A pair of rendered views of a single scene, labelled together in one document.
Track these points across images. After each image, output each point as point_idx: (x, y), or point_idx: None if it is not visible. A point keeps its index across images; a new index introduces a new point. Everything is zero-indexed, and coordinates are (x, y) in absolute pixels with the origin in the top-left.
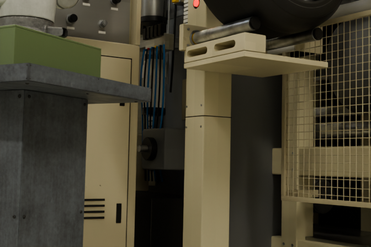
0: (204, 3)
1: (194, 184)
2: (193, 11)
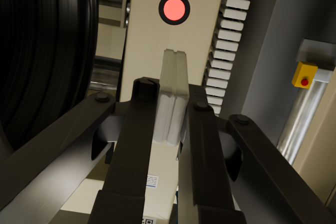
0: None
1: None
2: None
